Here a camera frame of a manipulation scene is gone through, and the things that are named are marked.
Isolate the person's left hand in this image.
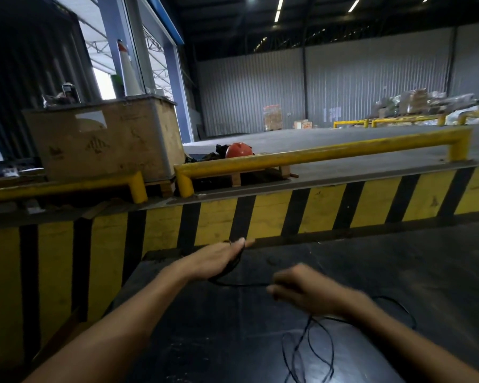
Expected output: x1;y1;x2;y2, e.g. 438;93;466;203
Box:
177;237;255;282

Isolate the person's right hand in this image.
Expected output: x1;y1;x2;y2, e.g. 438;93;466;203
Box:
266;263;358;318

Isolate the thin black cord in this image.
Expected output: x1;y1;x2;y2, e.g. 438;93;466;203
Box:
208;240;418;383

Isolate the person's right forearm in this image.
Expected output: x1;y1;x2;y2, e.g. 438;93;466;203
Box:
335;291;479;383

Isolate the person's left forearm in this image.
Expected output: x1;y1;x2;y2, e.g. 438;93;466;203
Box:
24;257;192;383

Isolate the yellow black striped dock edge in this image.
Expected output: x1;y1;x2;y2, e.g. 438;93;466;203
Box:
0;165;479;371

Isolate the orange hard hat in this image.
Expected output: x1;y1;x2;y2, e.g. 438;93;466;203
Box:
225;142;255;159

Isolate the dark cloth bundle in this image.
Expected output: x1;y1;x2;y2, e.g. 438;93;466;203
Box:
185;144;234;163

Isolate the wrapped pallet of boxes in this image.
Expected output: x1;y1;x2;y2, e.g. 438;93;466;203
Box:
263;105;283;131

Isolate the large plywood crate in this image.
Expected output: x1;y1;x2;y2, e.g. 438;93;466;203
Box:
22;93;186;184

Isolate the blue steel door column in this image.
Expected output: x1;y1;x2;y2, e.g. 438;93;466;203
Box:
97;0;195;144

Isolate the white traffic cone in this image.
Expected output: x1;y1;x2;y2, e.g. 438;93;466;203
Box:
117;40;143;96

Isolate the pile of wrapped goods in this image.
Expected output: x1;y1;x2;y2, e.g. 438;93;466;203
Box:
369;88;479;118

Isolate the long yellow guard rail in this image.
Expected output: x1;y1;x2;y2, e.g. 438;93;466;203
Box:
174;127;473;198

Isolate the short yellow guard rail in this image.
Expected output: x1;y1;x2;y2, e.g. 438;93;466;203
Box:
0;171;148;205

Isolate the distant yellow guard rail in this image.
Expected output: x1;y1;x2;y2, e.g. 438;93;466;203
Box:
333;111;479;129

